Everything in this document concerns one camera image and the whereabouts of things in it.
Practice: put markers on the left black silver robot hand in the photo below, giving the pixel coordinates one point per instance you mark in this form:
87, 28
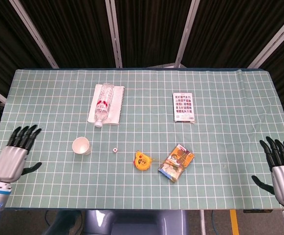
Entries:
8, 162

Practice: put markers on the white floral paper cup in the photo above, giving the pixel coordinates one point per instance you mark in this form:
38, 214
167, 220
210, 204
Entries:
80, 146

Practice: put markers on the small white die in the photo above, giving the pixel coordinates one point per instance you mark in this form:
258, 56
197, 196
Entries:
115, 150

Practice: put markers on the yellow floor tape strip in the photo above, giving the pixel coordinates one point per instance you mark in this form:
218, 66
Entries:
233, 221

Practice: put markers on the white table leg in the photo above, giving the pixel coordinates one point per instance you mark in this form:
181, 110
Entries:
202, 221

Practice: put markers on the orange blue snack box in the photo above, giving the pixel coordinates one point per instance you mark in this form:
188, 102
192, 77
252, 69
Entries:
176, 167

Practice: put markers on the clear plastic water bottle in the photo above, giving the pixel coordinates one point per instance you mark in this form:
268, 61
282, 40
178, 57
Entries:
103, 102

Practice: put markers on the white spiral notebook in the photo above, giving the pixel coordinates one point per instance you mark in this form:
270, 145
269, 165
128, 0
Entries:
116, 107

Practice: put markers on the playing card box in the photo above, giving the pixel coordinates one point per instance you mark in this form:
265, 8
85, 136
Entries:
183, 107

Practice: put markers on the yellow tape measure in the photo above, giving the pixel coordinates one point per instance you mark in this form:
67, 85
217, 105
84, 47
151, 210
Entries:
141, 161

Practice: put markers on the grey robot torso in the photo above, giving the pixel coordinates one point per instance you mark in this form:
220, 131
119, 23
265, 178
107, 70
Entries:
137, 222

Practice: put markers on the green grid tablecloth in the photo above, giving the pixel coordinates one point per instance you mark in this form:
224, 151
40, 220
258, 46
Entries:
156, 83

